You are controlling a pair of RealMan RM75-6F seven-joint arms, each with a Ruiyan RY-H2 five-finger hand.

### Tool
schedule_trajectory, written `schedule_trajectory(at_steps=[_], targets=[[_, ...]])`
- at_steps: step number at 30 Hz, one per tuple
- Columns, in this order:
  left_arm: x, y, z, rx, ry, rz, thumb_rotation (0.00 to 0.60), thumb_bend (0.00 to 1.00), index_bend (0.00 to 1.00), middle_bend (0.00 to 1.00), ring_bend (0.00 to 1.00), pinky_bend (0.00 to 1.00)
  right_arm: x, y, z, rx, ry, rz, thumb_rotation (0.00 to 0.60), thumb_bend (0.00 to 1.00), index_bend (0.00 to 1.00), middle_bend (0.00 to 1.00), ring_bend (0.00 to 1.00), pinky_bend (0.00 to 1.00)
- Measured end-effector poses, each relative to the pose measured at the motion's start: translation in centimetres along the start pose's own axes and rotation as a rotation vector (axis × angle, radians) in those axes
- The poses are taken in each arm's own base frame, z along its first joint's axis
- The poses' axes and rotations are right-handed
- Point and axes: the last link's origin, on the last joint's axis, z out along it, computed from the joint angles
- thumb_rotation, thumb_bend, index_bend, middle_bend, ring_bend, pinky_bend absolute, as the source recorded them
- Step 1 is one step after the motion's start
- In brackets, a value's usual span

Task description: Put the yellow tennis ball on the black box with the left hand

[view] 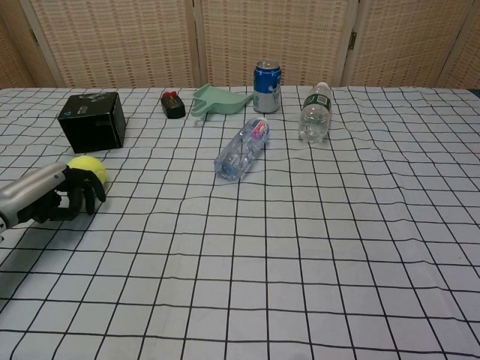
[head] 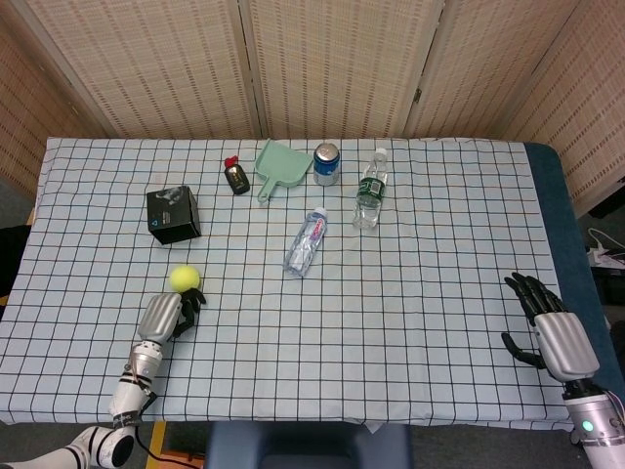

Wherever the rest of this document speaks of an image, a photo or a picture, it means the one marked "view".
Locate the yellow tennis ball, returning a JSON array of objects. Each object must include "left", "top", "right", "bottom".
[{"left": 66, "top": 155, "right": 108, "bottom": 188}]

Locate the checkered light blue tablecloth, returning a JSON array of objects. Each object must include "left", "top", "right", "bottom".
[{"left": 0, "top": 86, "right": 480, "bottom": 360}]

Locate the small black bottle red cap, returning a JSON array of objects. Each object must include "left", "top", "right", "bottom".
[{"left": 160, "top": 90, "right": 187, "bottom": 120}]

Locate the woven folding screen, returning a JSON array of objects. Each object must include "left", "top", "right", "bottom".
[{"left": 0, "top": 0, "right": 480, "bottom": 90}]

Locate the mint green plastic dustpan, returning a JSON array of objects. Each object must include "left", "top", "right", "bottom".
[{"left": 190, "top": 83, "right": 255, "bottom": 123}]

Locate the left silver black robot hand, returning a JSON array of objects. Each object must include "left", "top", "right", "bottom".
[{"left": 0, "top": 161, "right": 107, "bottom": 226}]

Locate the black cardboard box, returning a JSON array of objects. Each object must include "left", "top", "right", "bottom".
[{"left": 56, "top": 91, "right": 128, "bottom": 155}]

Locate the blue soda can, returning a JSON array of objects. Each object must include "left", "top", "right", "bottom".
[{"left": 253, "top": 58, "right": 282, "bottom": 114}]

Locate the pink label water bottle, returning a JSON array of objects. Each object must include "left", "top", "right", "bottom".
[{"left": 213, "top": 116, "right": 272, "bottom": 182}]

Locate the green label water bottle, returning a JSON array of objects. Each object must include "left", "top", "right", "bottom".
[{"left": 298, "top": 81, "right": 334, "bottom": 144}]

